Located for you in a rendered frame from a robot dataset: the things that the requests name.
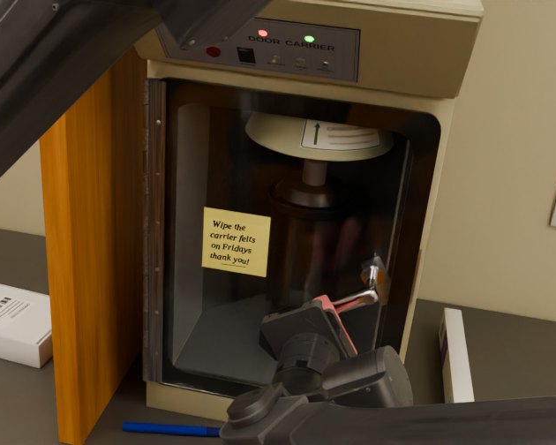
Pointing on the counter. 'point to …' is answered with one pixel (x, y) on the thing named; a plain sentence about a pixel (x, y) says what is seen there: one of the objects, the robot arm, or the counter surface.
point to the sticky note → (236, 241)
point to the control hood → (380, 41)
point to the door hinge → (146, 217)
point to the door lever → (373, 275)
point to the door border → (157, 94)
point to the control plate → (337, 41)
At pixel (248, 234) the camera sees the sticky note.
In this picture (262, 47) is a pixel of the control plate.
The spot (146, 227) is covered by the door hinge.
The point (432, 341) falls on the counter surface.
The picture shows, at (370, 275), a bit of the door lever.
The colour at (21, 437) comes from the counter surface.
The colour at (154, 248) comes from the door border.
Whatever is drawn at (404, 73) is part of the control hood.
